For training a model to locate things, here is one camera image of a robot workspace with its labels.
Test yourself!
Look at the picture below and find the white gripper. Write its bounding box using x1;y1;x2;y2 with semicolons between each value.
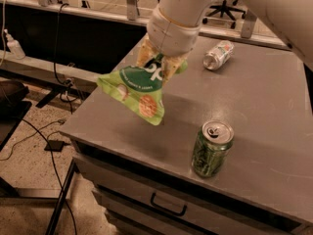
136;7;200;82

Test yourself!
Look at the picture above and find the green rice chip bag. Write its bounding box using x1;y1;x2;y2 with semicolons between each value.
96;53;189;126

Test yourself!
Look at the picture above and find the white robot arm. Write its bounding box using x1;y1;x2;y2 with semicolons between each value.
137;0;313;78

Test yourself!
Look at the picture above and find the silver soda can lying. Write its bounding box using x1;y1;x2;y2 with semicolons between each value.
202;40;234;71

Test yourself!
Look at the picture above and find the green soda can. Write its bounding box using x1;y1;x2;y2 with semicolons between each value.
191;119;234;177

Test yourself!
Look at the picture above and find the black office chair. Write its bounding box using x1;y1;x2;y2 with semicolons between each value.
202;0;246;29

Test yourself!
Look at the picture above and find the black power adapter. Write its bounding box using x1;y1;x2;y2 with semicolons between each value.
44;140;65;152

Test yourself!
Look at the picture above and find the white sanitizer bottle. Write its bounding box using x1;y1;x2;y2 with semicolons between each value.
4;29;25;60

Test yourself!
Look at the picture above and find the black chair seat left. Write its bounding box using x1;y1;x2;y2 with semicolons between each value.
0;80;29;121

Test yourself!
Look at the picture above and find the black hanging cable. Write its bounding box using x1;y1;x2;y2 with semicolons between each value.
53;3;82;106

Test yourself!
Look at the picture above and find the black cable on floor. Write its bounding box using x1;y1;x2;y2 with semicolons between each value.
0;116;79;235

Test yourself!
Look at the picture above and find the grey drawer with black handle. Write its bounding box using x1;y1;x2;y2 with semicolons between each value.
73;155;312;235

